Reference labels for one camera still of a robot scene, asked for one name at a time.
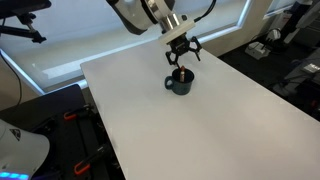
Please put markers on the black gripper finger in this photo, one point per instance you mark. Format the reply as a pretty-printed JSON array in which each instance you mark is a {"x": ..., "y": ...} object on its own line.
[
  {"x": 197, "y": 48},
  {"x": 172, "y": 58}
]

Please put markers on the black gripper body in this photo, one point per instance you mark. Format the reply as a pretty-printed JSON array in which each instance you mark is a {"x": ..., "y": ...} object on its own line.
[{"x": 180, "y": 45}]

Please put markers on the red dry erase marker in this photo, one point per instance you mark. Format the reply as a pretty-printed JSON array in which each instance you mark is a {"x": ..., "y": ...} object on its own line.
[{"x": 182, "y": 74}]

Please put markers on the dark teal mug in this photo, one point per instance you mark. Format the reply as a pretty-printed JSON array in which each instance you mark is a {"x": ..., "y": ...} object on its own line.
[{"x": 173, "y": 82}]

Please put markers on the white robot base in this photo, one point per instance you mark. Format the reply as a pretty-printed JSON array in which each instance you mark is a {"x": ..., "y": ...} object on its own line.
[{"x": 21, "y": 152}]

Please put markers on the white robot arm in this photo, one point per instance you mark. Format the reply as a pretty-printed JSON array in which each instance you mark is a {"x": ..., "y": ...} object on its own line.
[{"x": 139, "y": 15}]

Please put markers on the white floor device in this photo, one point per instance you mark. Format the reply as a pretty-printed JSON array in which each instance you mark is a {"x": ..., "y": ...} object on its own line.
[{"x": 257, "y": 50}]

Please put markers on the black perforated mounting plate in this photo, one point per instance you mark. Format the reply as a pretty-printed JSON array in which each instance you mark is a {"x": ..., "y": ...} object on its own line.
[{"x": 69, "y": 144}]

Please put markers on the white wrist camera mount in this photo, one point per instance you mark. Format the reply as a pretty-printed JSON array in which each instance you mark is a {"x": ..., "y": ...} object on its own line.
[{"x": 177, "y": 31}]

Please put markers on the far orange handled clamp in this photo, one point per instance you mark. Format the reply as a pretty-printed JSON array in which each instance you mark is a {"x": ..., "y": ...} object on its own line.
[{"x": 82, "y": 112}]

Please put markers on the orange handled clamp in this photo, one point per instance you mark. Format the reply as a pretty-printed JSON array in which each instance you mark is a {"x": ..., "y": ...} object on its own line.
[
  {"x": 82, "y": 112},
  {"x": 85, "y": 164}
]

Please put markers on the near orange handled clamp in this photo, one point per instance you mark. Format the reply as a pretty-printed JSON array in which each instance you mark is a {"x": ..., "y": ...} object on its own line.
[{"x": 85, "y": 164}]

